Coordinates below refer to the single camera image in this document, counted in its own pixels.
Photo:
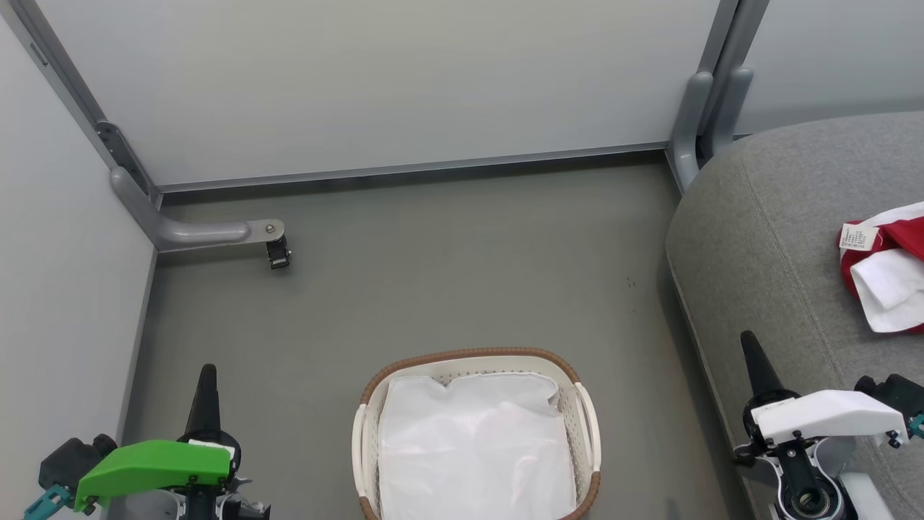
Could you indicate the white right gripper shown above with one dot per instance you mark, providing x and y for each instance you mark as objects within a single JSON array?
[{"x": 823, "y": 415}]

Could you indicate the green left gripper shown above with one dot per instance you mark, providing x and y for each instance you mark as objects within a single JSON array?
[{"x": 159, "y": 462}]

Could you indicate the red and white garment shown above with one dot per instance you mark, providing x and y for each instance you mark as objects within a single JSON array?
[{"x": 902, "y": 235}]

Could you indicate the white basket with brown rim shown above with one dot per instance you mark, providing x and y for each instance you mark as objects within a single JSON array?
[{"x": 583, "y": 426}]

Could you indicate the white cloth basket liner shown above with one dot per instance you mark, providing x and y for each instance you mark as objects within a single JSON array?
[{"x": 476, "y": 448}]

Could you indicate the grey fabric sofa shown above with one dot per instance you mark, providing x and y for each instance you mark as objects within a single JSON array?
[{"x": 779, "y": 238}]

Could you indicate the small black caster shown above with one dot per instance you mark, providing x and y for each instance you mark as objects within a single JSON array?
[{"x": 279, "y": 253}]

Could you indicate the long grey partition foot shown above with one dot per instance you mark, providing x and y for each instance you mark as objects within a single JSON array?
[{"x": 202, "y": 232}]

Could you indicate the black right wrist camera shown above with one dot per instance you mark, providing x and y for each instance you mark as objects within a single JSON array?
[{"x": 891, "y": 393}]

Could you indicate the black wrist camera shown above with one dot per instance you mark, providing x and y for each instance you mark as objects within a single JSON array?
[
  {"x": 891, "y": 393},
  {"x": 72, "y": 458}
]

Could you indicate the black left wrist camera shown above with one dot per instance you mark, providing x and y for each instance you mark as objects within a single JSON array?
[{"x": 72, "y": 458}]

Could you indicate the teal right camera connector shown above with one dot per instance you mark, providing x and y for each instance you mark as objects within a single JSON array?
[{"x": 918, "y": 425}]

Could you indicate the teal camera connector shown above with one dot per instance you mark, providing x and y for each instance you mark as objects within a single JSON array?
[
  {"x": 47, "y": 503},
  {"x": 918, "y": 425}
]

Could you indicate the teal left camera connector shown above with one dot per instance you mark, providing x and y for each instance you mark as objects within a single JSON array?
[{"x": 47, "y": 503}]

